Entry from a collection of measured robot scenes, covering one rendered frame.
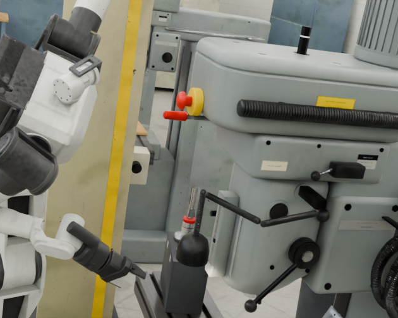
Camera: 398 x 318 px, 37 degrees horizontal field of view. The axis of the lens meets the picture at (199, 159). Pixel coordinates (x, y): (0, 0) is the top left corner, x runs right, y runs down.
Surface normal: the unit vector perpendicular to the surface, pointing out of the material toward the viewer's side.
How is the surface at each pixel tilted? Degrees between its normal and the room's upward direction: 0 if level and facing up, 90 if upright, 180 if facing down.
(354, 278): 90
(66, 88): 111
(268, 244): 90
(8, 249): 88
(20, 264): 75
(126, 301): 0
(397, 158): 90
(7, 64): 46
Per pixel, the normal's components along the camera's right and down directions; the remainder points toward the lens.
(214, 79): -0.94, -0.05
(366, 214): 0.30, 0.33
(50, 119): 0.52, -0.41
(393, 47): -0.49, 0.19
